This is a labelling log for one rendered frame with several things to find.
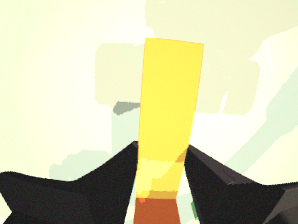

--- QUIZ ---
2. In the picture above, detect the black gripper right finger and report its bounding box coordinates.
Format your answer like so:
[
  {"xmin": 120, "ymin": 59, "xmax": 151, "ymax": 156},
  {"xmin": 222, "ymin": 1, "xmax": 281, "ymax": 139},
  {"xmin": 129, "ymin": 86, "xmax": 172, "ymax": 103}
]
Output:
[{"xmin": 184, "ymin": 144, "xmax": 298, "ymax": 224}]

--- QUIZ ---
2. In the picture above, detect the small green cube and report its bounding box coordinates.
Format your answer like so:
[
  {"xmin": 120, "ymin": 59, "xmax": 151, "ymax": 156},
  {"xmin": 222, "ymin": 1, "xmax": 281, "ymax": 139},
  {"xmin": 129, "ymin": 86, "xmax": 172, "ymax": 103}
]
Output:
[{"xmin": 190, "ymin": 201, "xmax": 198, "ymax": 220}]

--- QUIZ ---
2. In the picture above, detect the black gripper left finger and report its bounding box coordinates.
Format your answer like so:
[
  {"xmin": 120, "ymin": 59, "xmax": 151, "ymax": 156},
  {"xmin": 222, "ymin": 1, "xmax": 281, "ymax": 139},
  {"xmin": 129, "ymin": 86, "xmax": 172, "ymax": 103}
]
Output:
[{"xmin": 0, "ymin": 140, "xmax": 140, "ymax": 224}]

